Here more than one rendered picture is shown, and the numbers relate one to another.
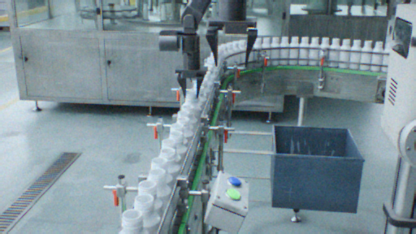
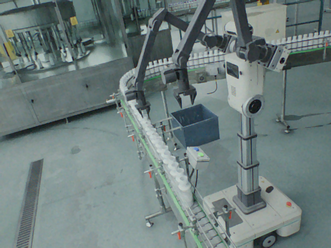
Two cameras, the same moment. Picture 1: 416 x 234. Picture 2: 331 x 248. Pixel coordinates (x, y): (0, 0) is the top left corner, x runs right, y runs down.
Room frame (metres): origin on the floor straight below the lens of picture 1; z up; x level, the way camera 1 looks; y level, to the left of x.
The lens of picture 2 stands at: (-0.19, 0.50, 1.99)
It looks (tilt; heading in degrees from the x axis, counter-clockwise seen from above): 28 degrees down; 340
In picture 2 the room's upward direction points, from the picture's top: 11 degrees counter-clockwise
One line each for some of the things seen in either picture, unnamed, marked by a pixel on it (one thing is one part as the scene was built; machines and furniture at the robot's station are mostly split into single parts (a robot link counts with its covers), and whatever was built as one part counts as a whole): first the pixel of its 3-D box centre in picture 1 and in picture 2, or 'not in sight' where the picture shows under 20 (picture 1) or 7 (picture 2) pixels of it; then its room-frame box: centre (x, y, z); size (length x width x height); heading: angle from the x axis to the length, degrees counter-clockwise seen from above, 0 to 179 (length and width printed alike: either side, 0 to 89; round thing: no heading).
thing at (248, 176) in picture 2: not in sight; (248, 181); (1.14, -0.57, 0.49); 0.13 x 0.13 x 0.40; 84
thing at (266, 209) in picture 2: not in sight; (248, 205); (1.14, -0.56, 0.24); 0.68 x 0.53 x 0.41; 84
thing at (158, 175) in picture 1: (158, 205); (174, 170); (0.91, 0.10, 1.08); 0.06 x 0.06 x 0.17
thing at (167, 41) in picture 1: (178, 32); (133, 90); (1.44, 0.09, 1.39); 0.12 x 0.09 x 0.12; 84
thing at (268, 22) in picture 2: not in sight; (252, 40); (4.31, -3.34, 0.59); 1.10 x 0.62 x 1.18; 66
